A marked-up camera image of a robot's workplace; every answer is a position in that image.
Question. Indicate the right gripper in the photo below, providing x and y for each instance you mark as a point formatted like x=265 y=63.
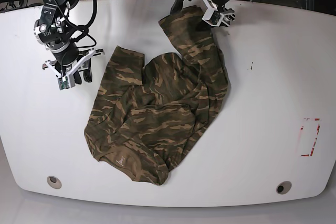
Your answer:
x=65 y=55

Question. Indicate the camouflage T-shirt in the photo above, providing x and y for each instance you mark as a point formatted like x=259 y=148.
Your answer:
x=147 y=116

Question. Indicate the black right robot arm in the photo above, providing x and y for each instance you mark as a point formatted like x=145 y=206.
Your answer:
x=59 y=35

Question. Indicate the left table grommet hole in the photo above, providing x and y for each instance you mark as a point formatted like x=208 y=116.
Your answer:
x=54 y=182

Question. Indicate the table grommet hole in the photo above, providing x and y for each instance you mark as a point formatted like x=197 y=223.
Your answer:
x=54 y=182
x=283 y=187

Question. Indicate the red tape rectangle marking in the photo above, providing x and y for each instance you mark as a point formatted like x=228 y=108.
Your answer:
x=308 y=136

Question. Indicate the right table grommet hole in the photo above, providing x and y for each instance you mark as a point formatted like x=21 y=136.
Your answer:
x=283 y=187

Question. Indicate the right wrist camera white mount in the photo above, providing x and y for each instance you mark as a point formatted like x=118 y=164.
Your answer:
x=67 y=81

